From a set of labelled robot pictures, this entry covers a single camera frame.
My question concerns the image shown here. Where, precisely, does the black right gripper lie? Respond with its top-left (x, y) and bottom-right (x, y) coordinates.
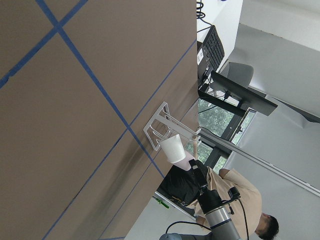
top-left (188, 159), bottom-right (223, 213)

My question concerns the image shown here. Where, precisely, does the pink plastic cup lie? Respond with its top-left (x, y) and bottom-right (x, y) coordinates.
top-left (174, 152), bottom-right (194, 171)

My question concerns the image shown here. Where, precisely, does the white plastic cup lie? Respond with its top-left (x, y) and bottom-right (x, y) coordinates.
top-left (159, 134), bottom-right (186, 164)

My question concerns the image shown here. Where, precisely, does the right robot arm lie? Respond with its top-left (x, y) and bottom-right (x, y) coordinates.
top-left (160, 159), bottom-right (240, 240)

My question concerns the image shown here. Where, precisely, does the person in beige shirt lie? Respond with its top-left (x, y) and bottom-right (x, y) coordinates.
top-left (194, 167), bottom-right (280, 240)

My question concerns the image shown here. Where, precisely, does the black monitor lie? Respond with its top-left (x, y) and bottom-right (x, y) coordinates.
top-left (198, 70), bottom-right (278, 117)

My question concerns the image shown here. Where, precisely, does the grey office chair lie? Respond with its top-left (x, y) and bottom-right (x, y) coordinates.
top-left (220, 62), bottom-right (254, 88)

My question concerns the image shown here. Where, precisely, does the black keyboard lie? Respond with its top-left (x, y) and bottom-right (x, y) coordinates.
top-left (203, 25), bottom-right (225, 71)

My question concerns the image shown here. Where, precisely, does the white wire cup rack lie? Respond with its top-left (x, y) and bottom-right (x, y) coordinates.
top-left (143, 101), bottom-right (202, 151)

